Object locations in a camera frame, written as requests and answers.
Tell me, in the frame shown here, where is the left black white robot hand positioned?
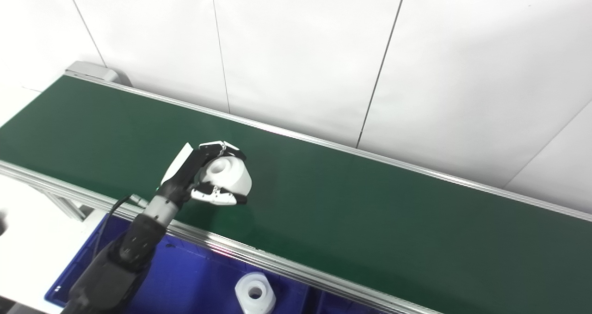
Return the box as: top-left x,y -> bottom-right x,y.
160,141 -> 248,207

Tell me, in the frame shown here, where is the white cylindrical plastic part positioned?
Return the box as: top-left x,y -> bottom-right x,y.
200,157 -> 253,199

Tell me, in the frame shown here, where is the blue plastic bin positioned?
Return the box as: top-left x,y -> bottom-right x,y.
315,291 -> 384,314
45,212 -> 315,314

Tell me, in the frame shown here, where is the green conveyor belt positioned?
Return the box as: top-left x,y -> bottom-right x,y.
0,71 -> 592,314
0,76 -> 592,314

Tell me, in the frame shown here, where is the grey conveyor end housing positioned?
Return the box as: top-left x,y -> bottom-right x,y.
65,61 -> 132,87

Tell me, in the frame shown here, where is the white plastic part with hole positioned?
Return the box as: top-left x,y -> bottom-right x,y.
235,272 -> 277,314

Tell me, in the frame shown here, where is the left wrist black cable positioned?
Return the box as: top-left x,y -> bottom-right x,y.
92,194 -> 149,259

